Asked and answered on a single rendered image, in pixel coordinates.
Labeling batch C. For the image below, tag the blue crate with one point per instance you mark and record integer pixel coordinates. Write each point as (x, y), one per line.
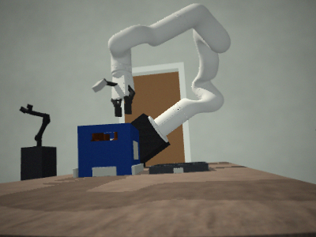
(122, 153)

